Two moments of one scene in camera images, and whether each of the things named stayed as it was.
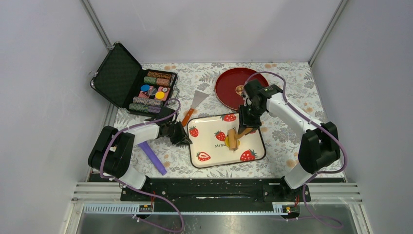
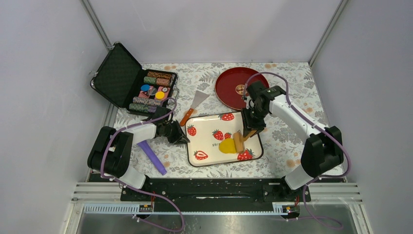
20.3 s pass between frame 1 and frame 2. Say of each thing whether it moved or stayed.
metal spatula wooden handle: stayed
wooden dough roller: moved
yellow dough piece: moved
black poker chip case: stayed
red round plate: stayed
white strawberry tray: stayed
